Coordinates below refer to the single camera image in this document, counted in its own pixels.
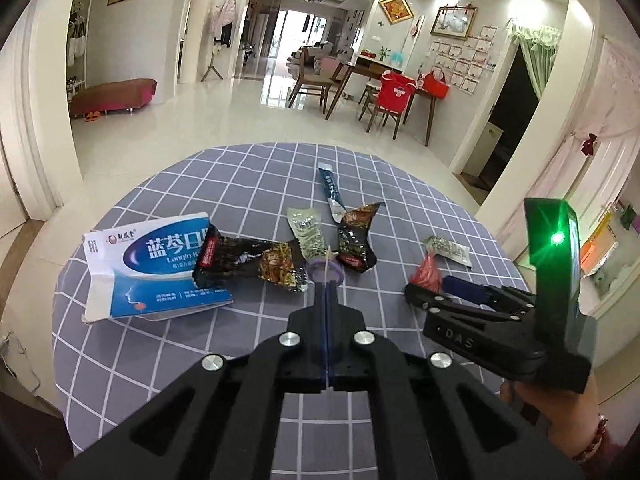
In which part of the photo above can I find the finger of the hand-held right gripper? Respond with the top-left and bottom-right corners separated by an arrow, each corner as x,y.
441,275 -> 538,311
404,282 -> 531,328

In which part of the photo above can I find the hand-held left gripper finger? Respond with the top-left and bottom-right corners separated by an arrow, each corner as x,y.
327,282 -> 588,480
60,282 -> 328,480

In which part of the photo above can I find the red plastic wrapper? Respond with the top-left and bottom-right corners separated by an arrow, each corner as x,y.
409,254 -> 445,293

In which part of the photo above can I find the clear purple plastic cap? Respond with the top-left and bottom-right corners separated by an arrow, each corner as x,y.
307,259 -> 346,288

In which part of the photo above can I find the person's right forearm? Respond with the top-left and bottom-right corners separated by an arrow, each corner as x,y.
570,410 -> 632,480

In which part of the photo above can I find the person's right hand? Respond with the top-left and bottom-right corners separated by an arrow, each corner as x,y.
500,375 -> 601,453

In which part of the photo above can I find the small pale green packet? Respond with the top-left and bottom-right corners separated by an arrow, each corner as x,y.
422,235 -> 473,268

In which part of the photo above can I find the small black snack wrapper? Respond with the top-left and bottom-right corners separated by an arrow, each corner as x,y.
336,202 -> 386,273

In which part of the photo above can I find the green snack packet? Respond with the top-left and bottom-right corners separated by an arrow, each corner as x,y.
286,205 -> 327,261

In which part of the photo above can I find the large black snack wrapper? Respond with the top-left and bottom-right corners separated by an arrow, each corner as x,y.
192,224 -> 311,293

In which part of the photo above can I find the dark blue sachet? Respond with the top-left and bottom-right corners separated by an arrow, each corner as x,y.
317,164 -> 349,223

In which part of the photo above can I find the yellow box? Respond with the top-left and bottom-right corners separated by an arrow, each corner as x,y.
582,212 -> 613,273

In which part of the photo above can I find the grey checked tablecloth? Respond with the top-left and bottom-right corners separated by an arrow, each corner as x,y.
52,142 -> 531,456

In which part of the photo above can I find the blue white medicine box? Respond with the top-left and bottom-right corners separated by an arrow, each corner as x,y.
81,212 -> 235,325

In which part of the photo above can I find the wooden chair with red bag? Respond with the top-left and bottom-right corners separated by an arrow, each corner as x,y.
357,72 -> 418,141

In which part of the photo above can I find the red cloth bag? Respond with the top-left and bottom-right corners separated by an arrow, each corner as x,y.
376,70 -> 418,111

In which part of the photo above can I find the pink lace curtain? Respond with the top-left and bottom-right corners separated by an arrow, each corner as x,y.
480,35 -> 640,261

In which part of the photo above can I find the dark wooden dining table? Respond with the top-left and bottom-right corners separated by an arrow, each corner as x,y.
325,55 -> 451,148

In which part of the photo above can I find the wooden dining chair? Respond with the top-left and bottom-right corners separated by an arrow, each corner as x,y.
287,57 -> 341,111

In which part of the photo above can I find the green curtain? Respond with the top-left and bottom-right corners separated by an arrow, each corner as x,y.
505,19 -> 563,98

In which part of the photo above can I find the framed white bird picture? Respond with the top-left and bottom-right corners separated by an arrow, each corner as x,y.
430,6 -> 478,40

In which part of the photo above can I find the grey sofa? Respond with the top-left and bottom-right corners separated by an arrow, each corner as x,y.
287,42 -> 351,73

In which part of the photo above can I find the wooden coat stand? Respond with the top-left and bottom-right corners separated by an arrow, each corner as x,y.
200,0 -> 236,82

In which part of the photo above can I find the diamond red gold picture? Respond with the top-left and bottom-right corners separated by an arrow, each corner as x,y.
377,0 -> 416,27

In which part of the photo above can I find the brown upholstered bench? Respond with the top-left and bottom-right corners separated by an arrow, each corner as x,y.
69,78 -> 158,118

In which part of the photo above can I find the pink white jacket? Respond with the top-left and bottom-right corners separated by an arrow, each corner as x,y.
209,0 -> 237,36

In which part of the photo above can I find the white clothes rack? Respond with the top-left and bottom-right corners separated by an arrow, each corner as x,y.
65,0 -> 96,106

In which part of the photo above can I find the red bead bracelet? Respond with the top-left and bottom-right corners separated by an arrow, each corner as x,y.
572,414 -> 610,463

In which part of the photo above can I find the wall of paper certificates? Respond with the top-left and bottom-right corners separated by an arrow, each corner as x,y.
427,25 -> 498,96

